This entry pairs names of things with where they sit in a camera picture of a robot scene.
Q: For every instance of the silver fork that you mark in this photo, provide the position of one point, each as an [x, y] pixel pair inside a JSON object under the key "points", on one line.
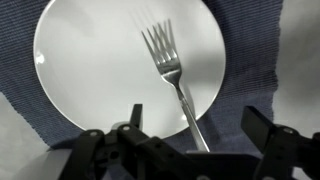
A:
{"points": [[170, 70]]}

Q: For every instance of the dark blue woven placemat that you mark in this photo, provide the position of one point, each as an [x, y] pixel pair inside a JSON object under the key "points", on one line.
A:
{"points": [[246, 50]]}

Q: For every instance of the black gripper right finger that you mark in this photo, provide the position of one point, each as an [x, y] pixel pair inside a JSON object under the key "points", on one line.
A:
{"points": [[286, 153]]}

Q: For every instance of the white round plate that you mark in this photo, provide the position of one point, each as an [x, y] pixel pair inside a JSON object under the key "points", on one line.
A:
{"points": [[100, 66]]}

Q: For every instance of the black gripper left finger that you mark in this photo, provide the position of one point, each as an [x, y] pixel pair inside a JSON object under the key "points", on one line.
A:
{"points": [[133, 156]]}

